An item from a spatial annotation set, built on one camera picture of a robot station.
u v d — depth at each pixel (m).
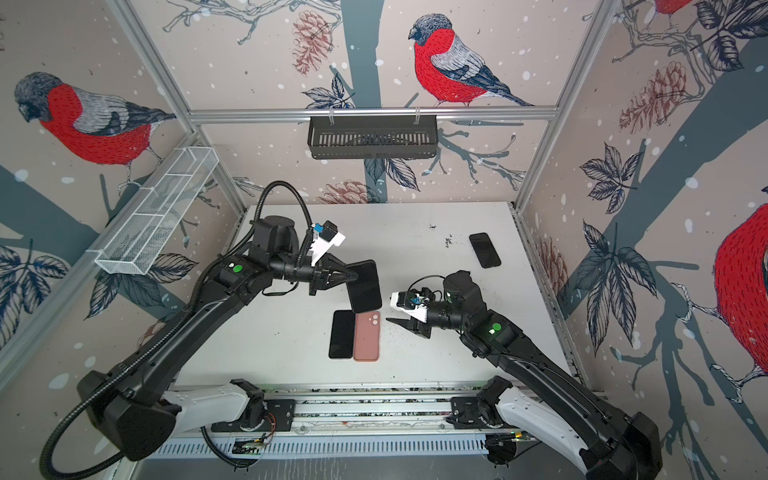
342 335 0.87
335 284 0.63
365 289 0.67
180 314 0.92
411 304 0.56
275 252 0.55
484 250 1.08
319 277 0.57
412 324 0.62
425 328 0.61
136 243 0.71
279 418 0.73
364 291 0.67
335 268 0.62
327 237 0.58
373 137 1.06
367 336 0.86
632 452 0.38
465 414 0.73
